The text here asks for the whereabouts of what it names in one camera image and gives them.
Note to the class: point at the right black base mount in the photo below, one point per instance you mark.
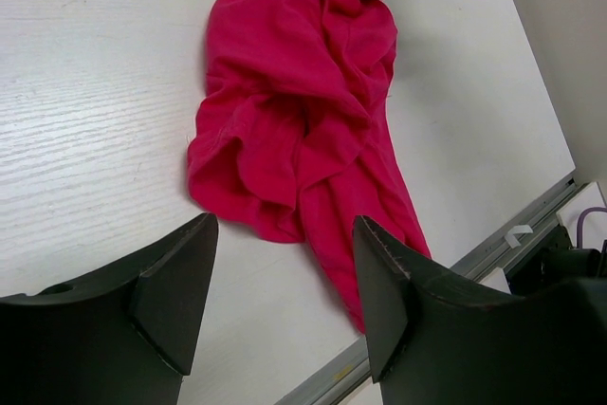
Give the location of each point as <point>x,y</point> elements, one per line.
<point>553,260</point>

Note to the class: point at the magenta t shirt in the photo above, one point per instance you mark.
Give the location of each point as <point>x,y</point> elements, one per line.
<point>292,138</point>

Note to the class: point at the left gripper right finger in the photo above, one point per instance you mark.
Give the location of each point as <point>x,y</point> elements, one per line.
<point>576,369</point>

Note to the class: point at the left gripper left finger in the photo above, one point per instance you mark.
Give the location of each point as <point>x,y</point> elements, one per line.
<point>125,333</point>

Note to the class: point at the aluminium table rail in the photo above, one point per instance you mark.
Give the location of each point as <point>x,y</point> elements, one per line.
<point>432,326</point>

